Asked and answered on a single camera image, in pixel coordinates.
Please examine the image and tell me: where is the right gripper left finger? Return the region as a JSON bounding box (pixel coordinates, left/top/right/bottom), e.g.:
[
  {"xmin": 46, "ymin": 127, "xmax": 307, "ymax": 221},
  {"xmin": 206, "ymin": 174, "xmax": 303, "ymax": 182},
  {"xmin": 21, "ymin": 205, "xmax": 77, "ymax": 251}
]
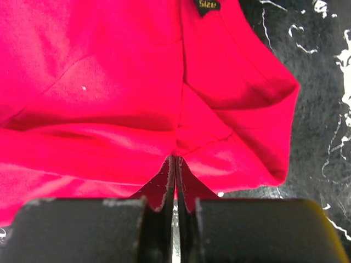
[{"xmin": 1, "ymin": 156, "xmax": 175, "ymax": 262}]

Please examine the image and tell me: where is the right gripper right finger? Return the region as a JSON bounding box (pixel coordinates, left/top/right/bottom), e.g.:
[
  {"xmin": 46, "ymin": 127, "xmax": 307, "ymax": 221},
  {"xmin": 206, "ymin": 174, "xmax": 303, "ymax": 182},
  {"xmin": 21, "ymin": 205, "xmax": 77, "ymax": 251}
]
[{"xmin": 175, "ymin": 157, "xmax": 350, "ymax": 262}]

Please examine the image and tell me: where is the red polo shirt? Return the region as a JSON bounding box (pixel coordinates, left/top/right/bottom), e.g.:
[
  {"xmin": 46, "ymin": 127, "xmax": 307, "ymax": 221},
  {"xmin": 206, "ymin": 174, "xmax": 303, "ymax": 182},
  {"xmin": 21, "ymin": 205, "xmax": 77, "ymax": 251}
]
[{"xmin": 1, "ymin": 1, "xmax": 299, "ymax": 226}]

